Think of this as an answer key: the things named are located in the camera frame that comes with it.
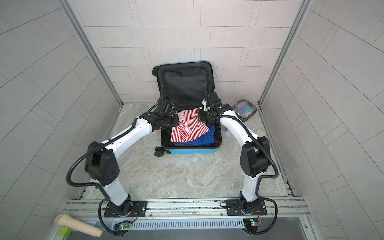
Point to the green sticky block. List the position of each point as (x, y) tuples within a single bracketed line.
[(64, 232)]

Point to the aluminium corner post left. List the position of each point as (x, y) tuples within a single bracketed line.
[(70, 15)]

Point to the red white striped shirt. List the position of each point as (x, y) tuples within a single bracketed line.
[(189, 128)]

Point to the circuit board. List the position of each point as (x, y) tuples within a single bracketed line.
[(252, 225), (122, 225)]

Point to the clear toiletry bag black trim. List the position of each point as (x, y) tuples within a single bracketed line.
[(250, 107)]

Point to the blue suitcase black lining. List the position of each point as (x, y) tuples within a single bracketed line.
[(185, 85)]

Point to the right circuit board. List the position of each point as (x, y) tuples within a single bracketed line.
[(252, 225)]

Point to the left circuit board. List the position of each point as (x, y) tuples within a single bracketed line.
[(122, 225)]

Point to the aluminium corner post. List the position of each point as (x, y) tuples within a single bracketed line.
[(70, 15), (305, 5)]

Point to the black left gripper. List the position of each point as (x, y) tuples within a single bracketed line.
[(176, 118)]

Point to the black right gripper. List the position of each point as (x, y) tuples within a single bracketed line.
[(201, 116)]

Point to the beige handle tool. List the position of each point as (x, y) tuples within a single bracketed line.
[(65, 220)]

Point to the blue shirt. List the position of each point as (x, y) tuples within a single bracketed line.
[(207, 138)]

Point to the aluminium corner post right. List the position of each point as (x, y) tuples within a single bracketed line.
[(305, 5)]

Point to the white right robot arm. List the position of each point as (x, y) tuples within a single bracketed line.
[(254, 159)]

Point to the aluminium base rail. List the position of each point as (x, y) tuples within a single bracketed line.
[(211, 208)]

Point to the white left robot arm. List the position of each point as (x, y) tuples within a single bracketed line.
[(102, 161)]

